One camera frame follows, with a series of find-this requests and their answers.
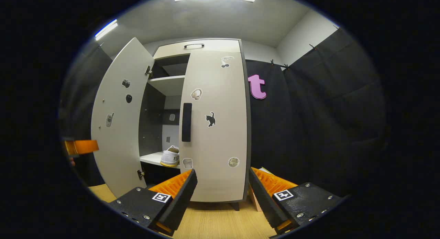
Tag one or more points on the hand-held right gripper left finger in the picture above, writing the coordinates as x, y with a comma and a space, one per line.
178, 201

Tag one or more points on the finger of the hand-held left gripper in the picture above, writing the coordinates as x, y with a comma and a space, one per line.
84, 147

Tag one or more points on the white canvas shoe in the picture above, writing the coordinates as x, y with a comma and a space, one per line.
170, 156

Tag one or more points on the yellow white book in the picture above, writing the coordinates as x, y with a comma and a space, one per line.
265, 170

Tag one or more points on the white shoe cabinet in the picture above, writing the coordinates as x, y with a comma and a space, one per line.
168, 86

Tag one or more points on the white cabinet door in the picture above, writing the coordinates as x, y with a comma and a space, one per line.
117, 149
220, 142

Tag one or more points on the black backdrop cloth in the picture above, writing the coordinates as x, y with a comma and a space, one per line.
326, 111

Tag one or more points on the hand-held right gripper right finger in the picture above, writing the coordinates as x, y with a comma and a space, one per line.
264, 201

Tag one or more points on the white cabinet drawer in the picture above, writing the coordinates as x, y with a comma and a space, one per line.
221, 46

